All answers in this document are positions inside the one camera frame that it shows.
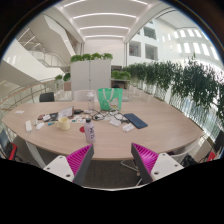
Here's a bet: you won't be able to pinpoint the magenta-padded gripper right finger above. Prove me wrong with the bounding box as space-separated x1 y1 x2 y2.
130 142 185 184

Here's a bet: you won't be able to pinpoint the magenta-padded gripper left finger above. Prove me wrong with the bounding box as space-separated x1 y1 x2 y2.
43 143 95 187

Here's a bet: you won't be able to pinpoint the lilac drink bottle black cap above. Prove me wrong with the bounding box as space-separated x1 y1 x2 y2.
84 117 97 145

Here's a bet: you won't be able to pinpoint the pale yellow mug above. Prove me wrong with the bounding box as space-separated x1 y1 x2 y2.
54 116 71 131

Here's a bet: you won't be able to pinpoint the small clear plastic packet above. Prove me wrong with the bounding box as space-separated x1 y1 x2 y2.
121 123 136 133
108 118 122 128

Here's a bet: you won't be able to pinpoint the colourful sticker sheet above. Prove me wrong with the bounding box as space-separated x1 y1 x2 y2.
70 114 88 124

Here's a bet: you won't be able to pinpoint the black notebook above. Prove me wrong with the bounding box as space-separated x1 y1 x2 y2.
41 112 60 123

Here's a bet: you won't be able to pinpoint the dark blue flat keyboard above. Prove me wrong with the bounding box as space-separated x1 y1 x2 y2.
123 113 149 130

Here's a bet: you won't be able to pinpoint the white power strip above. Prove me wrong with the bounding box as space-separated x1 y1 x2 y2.
25 119 33 133

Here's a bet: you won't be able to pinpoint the open paper booklet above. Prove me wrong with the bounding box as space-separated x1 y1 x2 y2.
57 106 75 120

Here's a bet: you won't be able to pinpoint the red and black chair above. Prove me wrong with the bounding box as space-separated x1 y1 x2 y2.
0 128 18 162

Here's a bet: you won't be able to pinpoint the clear shaker bottle white lid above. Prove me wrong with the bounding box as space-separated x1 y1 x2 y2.
86 92 96 113

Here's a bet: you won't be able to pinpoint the black office chair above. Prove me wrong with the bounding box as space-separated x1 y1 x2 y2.
38 91 55 103

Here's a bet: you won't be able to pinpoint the white chair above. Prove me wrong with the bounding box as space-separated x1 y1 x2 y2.
73 89 98 103

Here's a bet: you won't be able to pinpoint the green tote bag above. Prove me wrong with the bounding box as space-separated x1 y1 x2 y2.
97 87 124 112

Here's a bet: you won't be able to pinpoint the long green hedge row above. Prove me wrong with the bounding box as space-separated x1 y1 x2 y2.
124 55 224 126

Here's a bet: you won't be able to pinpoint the small potted green plants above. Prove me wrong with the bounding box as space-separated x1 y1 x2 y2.
54 72 72 83

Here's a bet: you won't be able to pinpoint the white cabinet topped with plants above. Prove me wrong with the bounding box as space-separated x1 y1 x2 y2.
69 52 114 92

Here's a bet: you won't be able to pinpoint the low cabinet with plants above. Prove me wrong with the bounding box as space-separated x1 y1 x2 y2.
111 69 132 90

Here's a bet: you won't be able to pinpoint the tangled black cables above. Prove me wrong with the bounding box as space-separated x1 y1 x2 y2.
89 109 130 123

